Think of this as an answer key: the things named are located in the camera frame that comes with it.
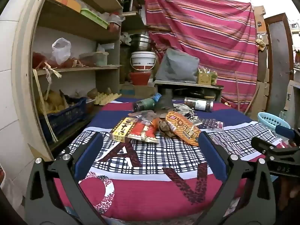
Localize low wooden rack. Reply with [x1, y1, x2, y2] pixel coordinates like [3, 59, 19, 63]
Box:
[153, 80, 224, 102]

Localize white plastic bag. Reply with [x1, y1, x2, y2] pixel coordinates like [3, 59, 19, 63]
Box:
[52, 37, 71, 65]

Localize brown paper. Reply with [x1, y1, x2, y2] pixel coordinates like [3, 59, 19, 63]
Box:
[158, 119, 179, 137]

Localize yellow egg tray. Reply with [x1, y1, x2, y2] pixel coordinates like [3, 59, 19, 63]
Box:
[94, 91, 122, 105]

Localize white label jar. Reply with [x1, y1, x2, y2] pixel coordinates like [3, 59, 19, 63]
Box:
[184, 97, 214, 111]

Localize red plastic basin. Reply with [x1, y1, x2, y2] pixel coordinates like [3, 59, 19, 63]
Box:
[128, 71, 152, 85]

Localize black white wrapper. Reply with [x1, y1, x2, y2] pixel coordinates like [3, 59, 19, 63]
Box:
[173, 103, 202, 125]

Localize dark blue plastic crate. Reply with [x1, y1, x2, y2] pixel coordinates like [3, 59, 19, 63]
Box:
[39, 97, 88, 143]

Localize clear plastic container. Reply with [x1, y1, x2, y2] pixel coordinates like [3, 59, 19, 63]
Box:
[79, 52, 109, 66]

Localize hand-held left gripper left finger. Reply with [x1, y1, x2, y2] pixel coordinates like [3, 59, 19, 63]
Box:
[25, 132, 108, 225]

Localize clear purple candy tray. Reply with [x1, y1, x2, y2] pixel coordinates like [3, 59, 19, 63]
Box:
[200, 118, 218, 130]

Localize white sink cabinet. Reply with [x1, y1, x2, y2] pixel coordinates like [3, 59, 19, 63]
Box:
[285, 67, 300, 113]

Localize wooden stick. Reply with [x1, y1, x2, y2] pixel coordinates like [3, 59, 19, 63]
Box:
[235, 71, 242, 110]

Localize blue printed cardboard box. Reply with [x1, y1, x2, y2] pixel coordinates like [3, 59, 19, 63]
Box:
[119, 84, 155, 98]

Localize stainless steel pot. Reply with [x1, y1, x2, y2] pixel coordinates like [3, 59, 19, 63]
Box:
[130, 34, 153, 52]

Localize red snack packet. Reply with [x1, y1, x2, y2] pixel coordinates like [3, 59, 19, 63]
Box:
[130, 119, 160, 144]

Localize red striped curtain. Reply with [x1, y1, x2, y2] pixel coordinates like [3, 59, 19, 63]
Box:
[144, 0, 262, 115]

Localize brown framed door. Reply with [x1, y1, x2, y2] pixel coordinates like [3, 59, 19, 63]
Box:
[264, 13, 294, 120]

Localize wooden chopstick holder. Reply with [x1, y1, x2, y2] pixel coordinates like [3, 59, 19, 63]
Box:
[196, 67, 212, 85]

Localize cardboard sheet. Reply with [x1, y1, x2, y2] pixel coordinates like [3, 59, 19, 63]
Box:
[253, 5, 268, 33]

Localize white plastic bucket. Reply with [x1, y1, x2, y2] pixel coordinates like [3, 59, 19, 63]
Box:
[130, 51, 157, 72]

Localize yellow snack box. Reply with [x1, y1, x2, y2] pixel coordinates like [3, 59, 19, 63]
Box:
[110, 118, 139, 143]

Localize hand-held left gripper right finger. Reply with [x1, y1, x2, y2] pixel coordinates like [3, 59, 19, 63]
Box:
[193, 131, 277, 225]

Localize person's right hand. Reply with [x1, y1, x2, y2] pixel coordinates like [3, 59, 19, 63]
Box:
[279, 176, 300, 212]

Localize black pan wooden handle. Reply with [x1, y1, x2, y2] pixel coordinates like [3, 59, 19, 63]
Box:
[173, 88, 216, 101]

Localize red mesh bag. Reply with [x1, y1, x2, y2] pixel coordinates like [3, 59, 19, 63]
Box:
[32, 52, 82, 69]

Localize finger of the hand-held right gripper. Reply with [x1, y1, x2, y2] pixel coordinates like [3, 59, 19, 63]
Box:
[251, 136, 300, 163]
[275, 125, 300, 143]

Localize orange snack packet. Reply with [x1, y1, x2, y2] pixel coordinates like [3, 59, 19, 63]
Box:
[165, 111, 202, 146]

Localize stacked cardboard pieces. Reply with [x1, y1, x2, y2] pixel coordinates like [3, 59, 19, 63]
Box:
[244, 68, 270, 120]

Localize light blue plastic basket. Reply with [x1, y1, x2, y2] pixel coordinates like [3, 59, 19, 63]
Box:
[257, 112, 291, 132]

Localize printed blanket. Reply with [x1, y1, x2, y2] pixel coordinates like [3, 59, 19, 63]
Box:
[53, 97, 285, 221]

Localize orange box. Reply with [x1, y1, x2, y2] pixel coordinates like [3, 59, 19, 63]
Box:
[46, 0, 82, 13]

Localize clear plastic wrapper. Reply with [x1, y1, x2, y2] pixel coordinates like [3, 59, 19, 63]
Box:
[128, 110, 164, 123]

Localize wooden shelf unit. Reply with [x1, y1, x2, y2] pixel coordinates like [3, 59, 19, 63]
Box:
[12, 0, 150, 162]

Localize green plastic tray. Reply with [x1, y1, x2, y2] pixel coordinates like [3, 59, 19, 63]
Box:
[80, 8, 110, 29]

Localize dark grey funnel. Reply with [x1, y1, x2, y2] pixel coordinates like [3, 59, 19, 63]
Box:
[155, 88, 175, 112]

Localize green label jar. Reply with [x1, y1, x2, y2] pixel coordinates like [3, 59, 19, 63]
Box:
[133, 93, 163, 112]

